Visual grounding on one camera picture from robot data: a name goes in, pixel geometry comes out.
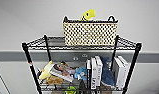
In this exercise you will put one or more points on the small white wall bracket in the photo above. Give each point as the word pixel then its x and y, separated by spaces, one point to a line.
pixel 84 55
pixel 76 58

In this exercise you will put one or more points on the orange-brown soft toy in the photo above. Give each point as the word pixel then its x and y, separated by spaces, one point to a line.
pixel 54 80

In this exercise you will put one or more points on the pale basket with dark spots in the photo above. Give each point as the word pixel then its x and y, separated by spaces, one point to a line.
pixel 91 33

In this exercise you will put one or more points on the small light blue plush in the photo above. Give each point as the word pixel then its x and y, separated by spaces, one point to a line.
pixel 81 73

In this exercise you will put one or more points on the yellow plush shark toy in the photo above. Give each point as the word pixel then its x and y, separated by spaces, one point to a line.
pixel 88 14

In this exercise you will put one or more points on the black cone-shaped bag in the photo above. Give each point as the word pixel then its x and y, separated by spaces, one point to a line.
pixel 82 88

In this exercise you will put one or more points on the long grey wall band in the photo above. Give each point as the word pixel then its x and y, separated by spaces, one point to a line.
pixel 11 56

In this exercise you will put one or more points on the thin black upright box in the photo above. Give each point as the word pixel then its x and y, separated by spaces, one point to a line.
pixel 88 74

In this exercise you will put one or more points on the toy package with doll print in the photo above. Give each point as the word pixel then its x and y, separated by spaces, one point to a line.
pixel 63 71

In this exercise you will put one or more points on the white upright box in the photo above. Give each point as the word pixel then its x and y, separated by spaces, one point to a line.
pixel 93 72
pixel 124 69
pixel 99 70
pixel 117 74

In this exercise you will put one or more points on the green round toy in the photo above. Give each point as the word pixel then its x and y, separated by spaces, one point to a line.
pixel 70 90

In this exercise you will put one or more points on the yellow plush toy on shelf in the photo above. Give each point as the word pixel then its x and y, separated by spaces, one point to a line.
pixel 46 71

